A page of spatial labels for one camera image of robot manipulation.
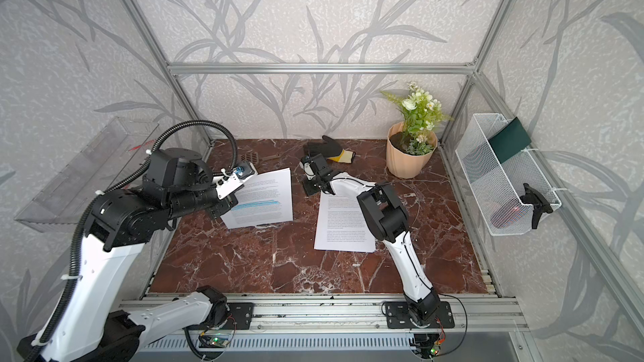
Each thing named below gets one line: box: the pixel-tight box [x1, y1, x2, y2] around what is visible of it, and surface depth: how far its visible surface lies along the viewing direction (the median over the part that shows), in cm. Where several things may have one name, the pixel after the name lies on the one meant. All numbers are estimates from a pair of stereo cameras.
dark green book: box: [488, 116, 532, 165], surface depth 71 cm
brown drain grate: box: [240, 151, 260, 166], surface depth 114 cm
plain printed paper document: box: [314, 172, 377, 254], surface depth 93 cm
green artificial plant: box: [380, 81, 455, 156], surface depth 95 cm
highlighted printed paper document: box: [220, 167, 293, 230], surface depth 72 cm
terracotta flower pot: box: [386, 121, 439, 180], surface depth 101 cm
